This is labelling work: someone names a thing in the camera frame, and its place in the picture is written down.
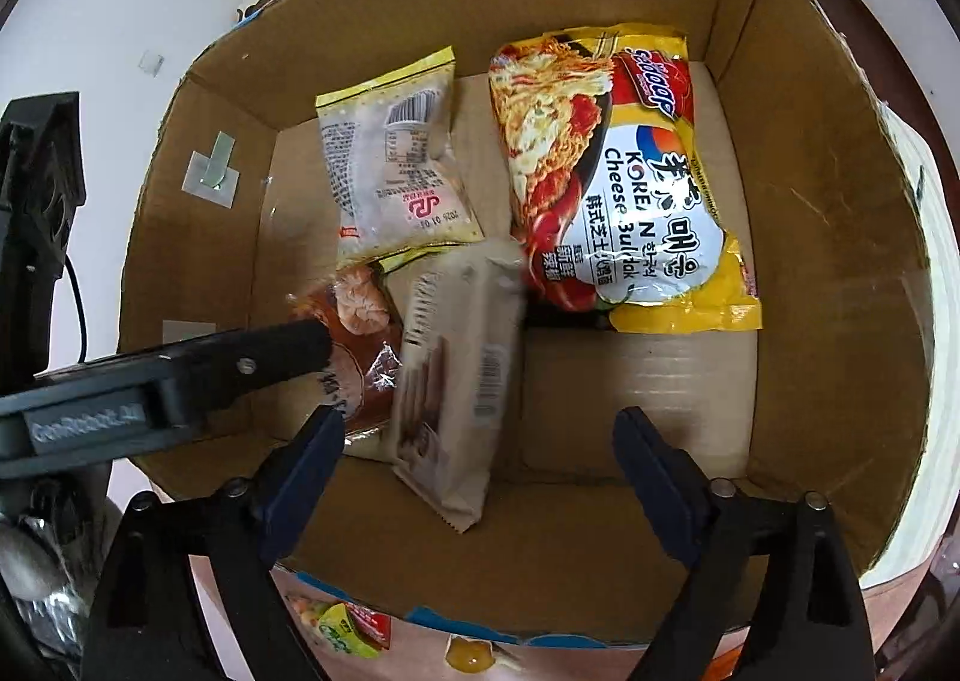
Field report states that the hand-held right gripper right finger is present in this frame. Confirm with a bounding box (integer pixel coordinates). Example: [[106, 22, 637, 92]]
[[611, 406, 878, 681]]

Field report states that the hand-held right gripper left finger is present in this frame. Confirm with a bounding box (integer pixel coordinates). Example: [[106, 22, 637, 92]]
[[79, 405, 346, 681]]

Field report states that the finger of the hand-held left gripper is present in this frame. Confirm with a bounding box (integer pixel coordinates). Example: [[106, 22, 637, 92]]
[[150, 319, 335, 427]]

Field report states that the cardboard box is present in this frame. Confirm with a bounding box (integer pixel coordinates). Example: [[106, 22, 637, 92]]
[[120, 0, 938, 652]]

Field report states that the brown snack packet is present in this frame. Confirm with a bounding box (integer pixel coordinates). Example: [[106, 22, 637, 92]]
[[289, 261, 406, 442]]

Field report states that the beige wafer packet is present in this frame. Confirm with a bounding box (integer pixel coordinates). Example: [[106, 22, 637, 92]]
[[386, 237, 526, 536]]

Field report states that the yellow white snack packet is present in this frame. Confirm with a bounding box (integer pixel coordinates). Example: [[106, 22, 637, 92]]
[[315, 46, 485, 269]]

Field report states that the yellow red instant noodle packet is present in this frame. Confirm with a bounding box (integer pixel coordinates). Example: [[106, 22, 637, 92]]
[[487, 22, 762, 333]]

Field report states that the dark shiny object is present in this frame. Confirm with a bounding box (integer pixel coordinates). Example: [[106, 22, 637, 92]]
[[0, 478, 113, 681]]

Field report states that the packet with yellow print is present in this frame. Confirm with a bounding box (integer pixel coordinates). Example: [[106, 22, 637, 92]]
[[442, 634, 526, 674]]

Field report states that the white folded quilt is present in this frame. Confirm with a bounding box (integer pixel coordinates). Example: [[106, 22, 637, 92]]
[[862, 100, 960, 588]]

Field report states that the black cable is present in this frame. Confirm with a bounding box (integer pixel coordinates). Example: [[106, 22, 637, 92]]
[[60, 250, 87, 363]]

